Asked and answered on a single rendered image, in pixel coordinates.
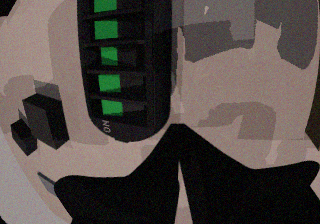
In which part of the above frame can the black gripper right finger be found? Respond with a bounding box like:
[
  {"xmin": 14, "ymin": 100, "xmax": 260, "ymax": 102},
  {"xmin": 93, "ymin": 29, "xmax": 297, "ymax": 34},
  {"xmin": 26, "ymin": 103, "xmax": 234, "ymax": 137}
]
[{"xmin": 177, "ymin": 123, "xmax": 320, "ymax": 224}]

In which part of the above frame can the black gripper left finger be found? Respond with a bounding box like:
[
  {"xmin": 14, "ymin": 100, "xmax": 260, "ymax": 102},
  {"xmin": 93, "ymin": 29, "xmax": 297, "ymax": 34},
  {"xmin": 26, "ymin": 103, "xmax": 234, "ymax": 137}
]
[{"xmin": 53, "ymin": 124, "xmax": 180, "ymax": 224}]

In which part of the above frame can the dark grey switch panel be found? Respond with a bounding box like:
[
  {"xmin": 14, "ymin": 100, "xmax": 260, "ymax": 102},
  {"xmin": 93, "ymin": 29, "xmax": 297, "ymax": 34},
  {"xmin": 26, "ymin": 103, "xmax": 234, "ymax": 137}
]
[{"xmin": 76, "ymin": 0, "xmax": 172, "ymax": 143}]

